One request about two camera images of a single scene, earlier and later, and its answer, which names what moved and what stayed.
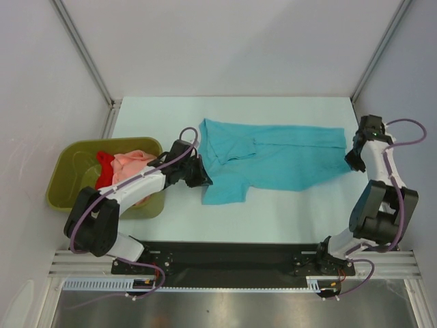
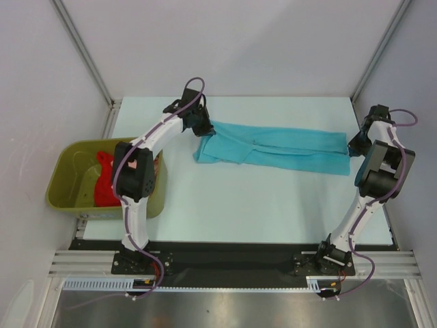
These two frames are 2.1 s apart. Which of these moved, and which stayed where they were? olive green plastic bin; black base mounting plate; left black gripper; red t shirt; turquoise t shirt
Moved: turquoise t shirt; left black gripper
Stayed: red t shirt; olive green plastic bin; black base mounting plate
